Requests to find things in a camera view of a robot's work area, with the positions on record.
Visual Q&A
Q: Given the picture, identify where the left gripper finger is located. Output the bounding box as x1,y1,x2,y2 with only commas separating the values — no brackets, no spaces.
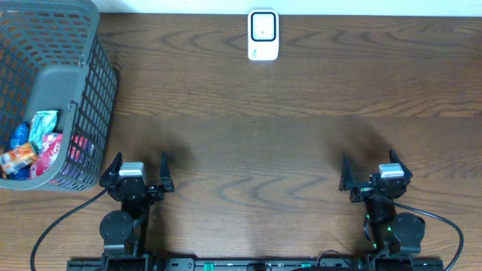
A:
159,152,172,186
100,152,122,181

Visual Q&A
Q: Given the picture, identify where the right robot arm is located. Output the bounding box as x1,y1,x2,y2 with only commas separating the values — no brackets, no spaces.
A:
339,150,426,270

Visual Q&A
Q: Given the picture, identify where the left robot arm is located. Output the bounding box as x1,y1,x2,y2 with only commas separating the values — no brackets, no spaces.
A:
99,153,174,270

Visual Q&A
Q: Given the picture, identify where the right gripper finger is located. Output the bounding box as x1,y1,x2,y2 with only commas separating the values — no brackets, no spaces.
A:
389,149,411,174
340,155,354,183

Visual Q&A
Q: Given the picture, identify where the blue snack wrapper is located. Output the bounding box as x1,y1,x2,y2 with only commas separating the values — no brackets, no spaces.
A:
7,122,29,181

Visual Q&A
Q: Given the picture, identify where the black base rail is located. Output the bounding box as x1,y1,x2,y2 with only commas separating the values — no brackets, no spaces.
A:
66,255,444,271

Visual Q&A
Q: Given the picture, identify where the teal white snack packet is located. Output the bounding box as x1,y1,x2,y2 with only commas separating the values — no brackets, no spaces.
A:
29,110,58,153

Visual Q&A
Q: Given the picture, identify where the orange Kleenex tissue pack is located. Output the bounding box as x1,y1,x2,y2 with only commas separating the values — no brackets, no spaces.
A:
1,142,38,174

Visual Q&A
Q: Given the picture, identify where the red purple snack bag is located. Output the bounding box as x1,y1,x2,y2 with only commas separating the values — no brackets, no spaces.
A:
29,132,95,180

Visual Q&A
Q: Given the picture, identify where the grey plastic mesh basket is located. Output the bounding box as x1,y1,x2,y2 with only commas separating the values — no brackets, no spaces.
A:
1,0,117,192

